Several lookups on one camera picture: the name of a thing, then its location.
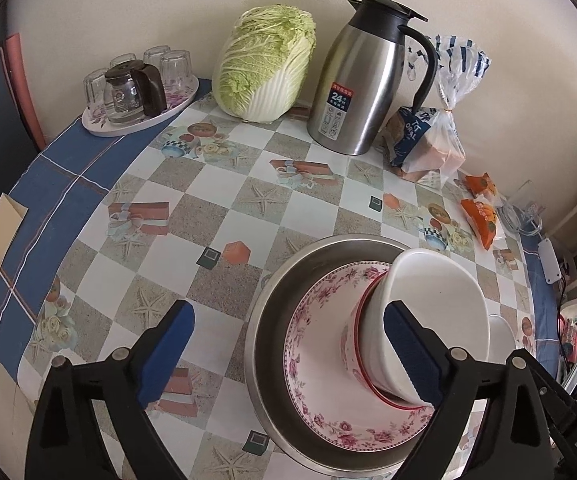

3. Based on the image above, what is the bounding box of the large stainless steel plate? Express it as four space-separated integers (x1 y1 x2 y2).
244 234 492 478

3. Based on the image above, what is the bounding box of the orange snack packet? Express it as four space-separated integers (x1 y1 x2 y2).
460 198 499 251
461 172 498 198

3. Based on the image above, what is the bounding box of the blue plaid tablecloth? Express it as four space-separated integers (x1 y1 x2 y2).
0 77 577 391

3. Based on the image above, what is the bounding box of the white power strip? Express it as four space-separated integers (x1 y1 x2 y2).
536 238 564 285

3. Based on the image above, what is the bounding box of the strawberry print bowl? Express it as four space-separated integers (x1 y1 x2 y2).
339 265 437 411

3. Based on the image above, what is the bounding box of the small white bowl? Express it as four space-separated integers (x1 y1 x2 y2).
486 314 517 363

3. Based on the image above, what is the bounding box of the pink floral ceramic plate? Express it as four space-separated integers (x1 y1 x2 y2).
282 262 437 453

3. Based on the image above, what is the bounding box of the pale blue-white ceramic bowl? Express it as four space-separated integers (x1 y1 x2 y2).
361 249 491 407

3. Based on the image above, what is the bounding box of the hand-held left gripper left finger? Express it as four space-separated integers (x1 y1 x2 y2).
26 300 196 480

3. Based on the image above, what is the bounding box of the napa cabbage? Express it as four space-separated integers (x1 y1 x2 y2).
212 5 317 123

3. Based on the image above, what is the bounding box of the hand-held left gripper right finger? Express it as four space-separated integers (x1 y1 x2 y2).
383 300 558 480

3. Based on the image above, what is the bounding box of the pink pole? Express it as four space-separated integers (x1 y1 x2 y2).
3 34 46 148

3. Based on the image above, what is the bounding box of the glass teapot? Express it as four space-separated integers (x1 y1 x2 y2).
103 60 168 123

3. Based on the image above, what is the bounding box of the stainless steel thermos jug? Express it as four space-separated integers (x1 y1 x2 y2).
307 0 439 156

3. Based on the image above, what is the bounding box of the clear glass pitcher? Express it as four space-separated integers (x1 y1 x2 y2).
499 180 547 236

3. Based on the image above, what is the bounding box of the bagged sliced bread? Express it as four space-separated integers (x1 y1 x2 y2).
381 34 493 183

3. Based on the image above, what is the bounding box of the oval floral tray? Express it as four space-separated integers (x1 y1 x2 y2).
81 77 200 138

